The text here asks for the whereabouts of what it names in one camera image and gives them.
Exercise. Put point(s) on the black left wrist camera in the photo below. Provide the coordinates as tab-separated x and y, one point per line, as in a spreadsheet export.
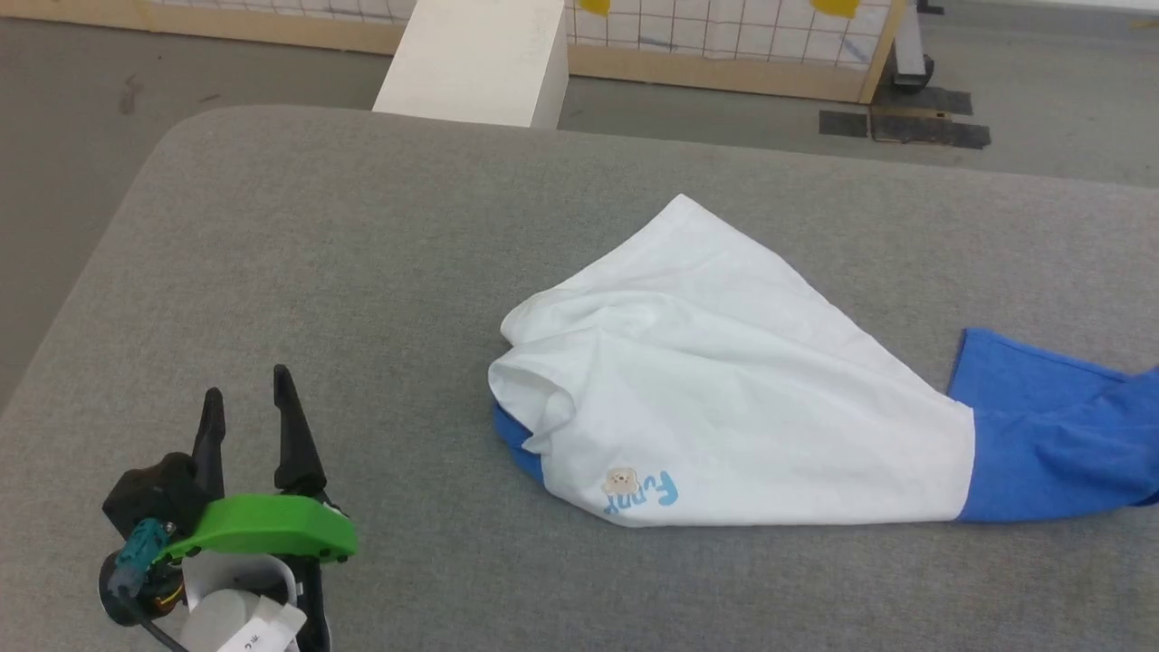
154	493

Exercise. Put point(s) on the wooden framed grid board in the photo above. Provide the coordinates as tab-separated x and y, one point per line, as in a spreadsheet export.
724	36

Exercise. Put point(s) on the grey metal panel support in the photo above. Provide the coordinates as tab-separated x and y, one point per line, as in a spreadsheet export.
910	45

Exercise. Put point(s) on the white and blue T-shirt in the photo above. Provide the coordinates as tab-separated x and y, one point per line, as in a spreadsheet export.
706	389

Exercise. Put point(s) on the black floor tape patch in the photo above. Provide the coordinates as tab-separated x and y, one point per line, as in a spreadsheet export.
933	133
924	100

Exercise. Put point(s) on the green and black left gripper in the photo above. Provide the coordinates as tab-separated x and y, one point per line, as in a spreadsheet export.
263	527

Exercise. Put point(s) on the white rectangular box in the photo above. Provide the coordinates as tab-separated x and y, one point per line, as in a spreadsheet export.
480	63

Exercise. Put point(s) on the white paper label strip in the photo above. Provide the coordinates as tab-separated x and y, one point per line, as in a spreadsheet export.
267	629

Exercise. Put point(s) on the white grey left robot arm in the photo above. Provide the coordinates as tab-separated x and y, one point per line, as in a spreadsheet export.
231	616

